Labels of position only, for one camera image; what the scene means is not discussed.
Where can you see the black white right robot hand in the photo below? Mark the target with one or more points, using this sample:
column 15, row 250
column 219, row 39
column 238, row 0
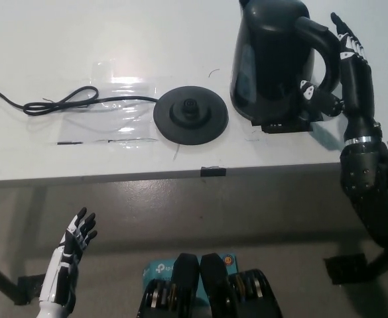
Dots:
column 357, row 92

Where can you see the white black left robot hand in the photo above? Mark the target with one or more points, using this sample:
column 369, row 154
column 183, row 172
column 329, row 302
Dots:
column 68, row 253

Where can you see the black electric kettle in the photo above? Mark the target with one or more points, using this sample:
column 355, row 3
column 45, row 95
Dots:
column 270, row 63

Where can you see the round black kettle base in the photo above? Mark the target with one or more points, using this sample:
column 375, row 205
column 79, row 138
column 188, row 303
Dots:
column 190, row 116

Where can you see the black tape square marker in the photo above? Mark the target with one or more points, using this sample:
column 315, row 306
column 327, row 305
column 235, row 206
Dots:
column 283, row 127

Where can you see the teal tp-link box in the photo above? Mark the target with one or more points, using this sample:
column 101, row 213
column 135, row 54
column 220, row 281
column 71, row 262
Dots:
column 160, row 267

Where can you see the small black tape strip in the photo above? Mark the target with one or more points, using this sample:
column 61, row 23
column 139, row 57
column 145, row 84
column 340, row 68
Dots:
column 213, row 171

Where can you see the clear plastic sheet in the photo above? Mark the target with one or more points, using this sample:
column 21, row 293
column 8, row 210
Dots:
column 120, row 89

